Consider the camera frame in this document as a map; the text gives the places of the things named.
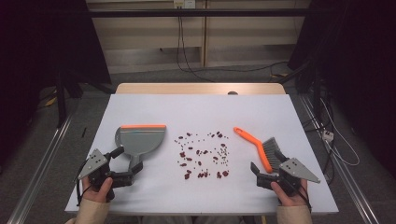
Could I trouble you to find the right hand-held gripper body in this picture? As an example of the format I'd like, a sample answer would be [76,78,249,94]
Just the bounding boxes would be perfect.
[256,157,321,197]

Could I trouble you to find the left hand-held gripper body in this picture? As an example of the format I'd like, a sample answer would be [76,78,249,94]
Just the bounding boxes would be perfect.
[77,148,135,189]

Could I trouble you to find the orange-handled grey brush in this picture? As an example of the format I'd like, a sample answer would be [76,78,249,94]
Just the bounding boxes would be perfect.
[233,126,286,175]

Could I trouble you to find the grey dustpan with orange edge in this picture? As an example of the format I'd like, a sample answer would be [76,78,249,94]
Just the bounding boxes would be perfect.
[114,124,167,175]

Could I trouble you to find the red and dark beans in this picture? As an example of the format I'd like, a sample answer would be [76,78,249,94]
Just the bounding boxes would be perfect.
[174,130,231,181]

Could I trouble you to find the person's left hand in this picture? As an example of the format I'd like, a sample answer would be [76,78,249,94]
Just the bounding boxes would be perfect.
[81,176,115,203]

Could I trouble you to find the person's right hand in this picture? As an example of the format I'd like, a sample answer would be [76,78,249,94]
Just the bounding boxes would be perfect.
[270,178,309,207]

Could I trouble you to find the white power adapter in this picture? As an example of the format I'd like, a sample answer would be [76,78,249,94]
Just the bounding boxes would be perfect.
[321,129,335,143]

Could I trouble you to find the black metal stand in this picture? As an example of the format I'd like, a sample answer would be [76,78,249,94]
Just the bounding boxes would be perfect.
[55,70,117,129]

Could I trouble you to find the yellow floor tape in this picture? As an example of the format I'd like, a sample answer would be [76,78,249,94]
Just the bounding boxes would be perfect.
[44,95,59,107]

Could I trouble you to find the dark curtain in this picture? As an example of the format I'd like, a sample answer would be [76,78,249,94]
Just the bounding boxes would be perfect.
[0,0,112,162]
[287,0,396,179]

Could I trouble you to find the black horizontal bar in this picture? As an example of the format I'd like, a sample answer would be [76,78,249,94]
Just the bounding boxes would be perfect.
[88,8,313,19]

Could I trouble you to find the right hand-held gripper cable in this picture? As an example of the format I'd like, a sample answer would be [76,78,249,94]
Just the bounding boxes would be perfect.
[292,177,313,213]

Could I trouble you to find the hand-held gripper cable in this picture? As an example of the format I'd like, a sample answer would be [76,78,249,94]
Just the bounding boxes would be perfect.
[75,160,94,207]
[292,177,313,213]

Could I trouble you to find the left hand-held gripper cable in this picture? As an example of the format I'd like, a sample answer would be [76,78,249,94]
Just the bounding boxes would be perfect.
[75,160,94,207]

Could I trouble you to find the metal floor rail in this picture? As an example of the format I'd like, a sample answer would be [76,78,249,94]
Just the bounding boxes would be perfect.
[298,93,381,224]
[7,114,77,224]

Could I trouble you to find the white cable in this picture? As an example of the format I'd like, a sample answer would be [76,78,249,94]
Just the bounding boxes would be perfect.
[319,97,361,167]

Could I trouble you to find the bundle of black cables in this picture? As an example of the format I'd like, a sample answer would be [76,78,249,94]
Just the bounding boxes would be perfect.
[302,70,336,185]

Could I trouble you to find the black wall cable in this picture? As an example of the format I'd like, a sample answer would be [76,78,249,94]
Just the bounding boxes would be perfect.
[176,8,217,84]
[180,15,290,75]

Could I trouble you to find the white wall socket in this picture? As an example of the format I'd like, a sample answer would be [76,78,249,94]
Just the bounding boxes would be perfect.
[173,0,197,9]

